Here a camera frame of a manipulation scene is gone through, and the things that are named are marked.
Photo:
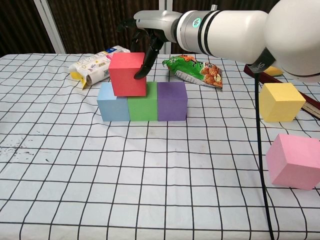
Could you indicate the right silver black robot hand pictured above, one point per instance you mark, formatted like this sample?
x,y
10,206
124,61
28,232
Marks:
x,y
157,22

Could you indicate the red foam cube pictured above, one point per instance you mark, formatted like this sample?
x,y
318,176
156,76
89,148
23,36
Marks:
x,y
125,80

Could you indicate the purple foam cube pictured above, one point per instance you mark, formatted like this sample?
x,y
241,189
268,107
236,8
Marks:
x,y
172,105

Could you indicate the blue foam cube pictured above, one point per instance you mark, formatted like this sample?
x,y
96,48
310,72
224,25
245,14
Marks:
x,y
112,110

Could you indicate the pink foam cube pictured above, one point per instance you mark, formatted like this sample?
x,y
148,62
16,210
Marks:
x,y
292,162

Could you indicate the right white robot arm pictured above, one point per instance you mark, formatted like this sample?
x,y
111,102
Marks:
x,y
237,32

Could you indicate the green snack bag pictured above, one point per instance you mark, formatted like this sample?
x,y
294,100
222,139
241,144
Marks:
x,y
195,70

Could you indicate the white cracker package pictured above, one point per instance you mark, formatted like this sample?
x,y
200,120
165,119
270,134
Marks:
x,y
92,67

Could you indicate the green foam cube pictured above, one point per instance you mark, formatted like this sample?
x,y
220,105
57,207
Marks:
x,y
142,108

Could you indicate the yellow sponge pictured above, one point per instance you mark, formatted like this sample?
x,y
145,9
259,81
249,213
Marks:
x,y
273,71

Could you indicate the yellow foam cube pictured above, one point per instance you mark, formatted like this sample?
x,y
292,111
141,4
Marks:
x,y
280,102

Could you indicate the white black checkered tablecloth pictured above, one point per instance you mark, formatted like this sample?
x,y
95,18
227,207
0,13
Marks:
x,y
160,175

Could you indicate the dark red folded fan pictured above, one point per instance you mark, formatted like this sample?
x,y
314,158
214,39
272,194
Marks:
x,y
311,105

